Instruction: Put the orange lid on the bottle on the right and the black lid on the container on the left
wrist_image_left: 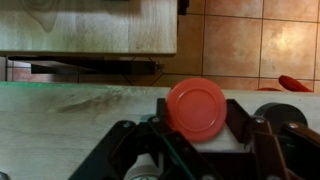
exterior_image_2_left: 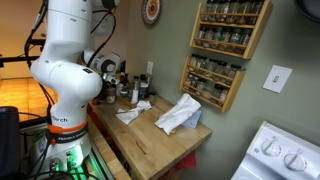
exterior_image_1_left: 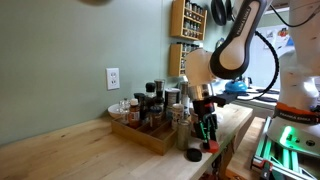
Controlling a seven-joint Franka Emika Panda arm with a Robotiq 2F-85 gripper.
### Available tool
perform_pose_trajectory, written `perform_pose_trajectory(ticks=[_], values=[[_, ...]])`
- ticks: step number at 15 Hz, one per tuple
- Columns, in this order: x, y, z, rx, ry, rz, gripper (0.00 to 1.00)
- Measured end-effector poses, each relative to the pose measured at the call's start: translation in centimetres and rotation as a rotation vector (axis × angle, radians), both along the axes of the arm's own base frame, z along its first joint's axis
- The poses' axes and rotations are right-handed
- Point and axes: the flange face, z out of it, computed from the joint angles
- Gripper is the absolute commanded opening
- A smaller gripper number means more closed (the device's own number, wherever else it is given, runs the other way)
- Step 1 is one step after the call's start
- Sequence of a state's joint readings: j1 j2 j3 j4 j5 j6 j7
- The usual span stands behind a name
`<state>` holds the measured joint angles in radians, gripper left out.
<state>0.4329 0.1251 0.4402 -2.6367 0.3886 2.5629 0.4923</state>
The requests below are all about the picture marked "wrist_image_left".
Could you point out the red flat object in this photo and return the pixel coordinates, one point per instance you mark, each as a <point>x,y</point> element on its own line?
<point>293,85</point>

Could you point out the black round lid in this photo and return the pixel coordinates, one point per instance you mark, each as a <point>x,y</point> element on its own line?
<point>283,111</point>

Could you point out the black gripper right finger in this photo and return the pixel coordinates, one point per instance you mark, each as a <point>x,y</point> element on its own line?
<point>283,153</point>

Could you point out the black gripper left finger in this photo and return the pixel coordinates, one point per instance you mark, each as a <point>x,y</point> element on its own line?
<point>106,156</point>

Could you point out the wooden side table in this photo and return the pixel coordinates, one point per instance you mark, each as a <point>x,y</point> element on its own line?
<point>100,30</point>

